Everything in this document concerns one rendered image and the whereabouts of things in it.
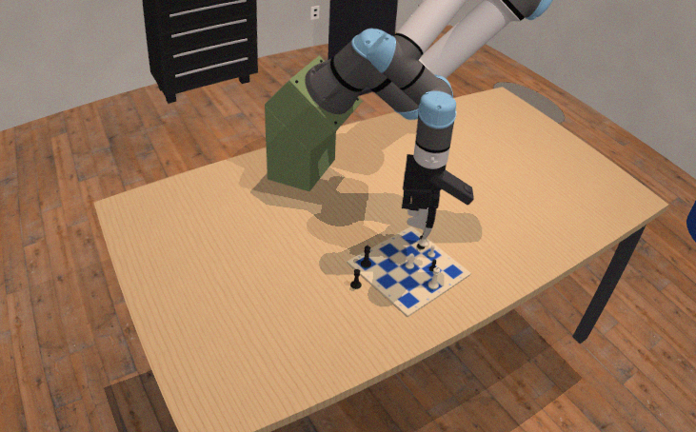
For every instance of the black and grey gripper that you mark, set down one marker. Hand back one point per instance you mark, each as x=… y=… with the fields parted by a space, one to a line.
x=423 y=201

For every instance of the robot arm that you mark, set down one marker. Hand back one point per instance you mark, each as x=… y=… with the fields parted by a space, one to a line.
x=403 y=59

